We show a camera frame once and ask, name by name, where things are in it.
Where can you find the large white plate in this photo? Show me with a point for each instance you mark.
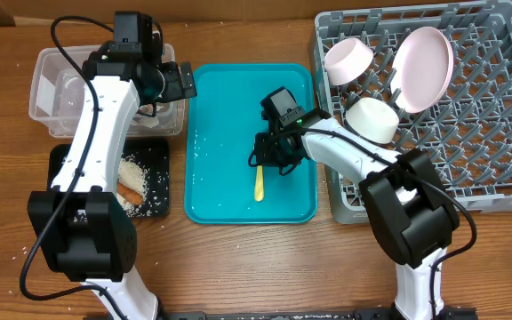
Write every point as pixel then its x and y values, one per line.
pixel 424 66

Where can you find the pink rice bowl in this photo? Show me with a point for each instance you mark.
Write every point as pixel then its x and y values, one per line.
pixel 347 60

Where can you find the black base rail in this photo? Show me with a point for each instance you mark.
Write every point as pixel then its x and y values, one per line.
pixel 378 313

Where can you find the spilled rice pile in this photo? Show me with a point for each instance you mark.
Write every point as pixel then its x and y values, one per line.
pixel 136 178

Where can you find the teal serving tray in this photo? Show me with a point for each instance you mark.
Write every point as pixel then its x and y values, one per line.
pixel 223 120

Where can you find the yellow plastic spoon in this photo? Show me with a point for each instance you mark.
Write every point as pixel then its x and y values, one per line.
pixel 259 184

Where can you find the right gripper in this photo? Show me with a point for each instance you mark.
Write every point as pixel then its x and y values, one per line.
pixel 263 140

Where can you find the carrot piece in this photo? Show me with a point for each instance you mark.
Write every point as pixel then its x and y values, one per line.
pixel 129 195

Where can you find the grey dishwasher rack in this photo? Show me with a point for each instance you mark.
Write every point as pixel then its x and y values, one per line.
pixel 468 133

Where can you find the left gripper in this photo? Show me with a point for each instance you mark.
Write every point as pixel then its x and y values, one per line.
pixel 176 91

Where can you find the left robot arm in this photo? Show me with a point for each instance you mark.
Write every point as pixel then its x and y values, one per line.
pixel 81 229

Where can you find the clear plastic bin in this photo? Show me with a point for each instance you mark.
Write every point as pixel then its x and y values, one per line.
pixel 57 99

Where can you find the black plastic tray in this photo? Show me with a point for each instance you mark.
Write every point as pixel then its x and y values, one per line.
pixel 152 154

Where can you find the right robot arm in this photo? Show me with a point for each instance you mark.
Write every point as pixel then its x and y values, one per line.
pixel 410 214

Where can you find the small white bowl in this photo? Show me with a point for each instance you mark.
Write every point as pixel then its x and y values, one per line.
pixel 373 119

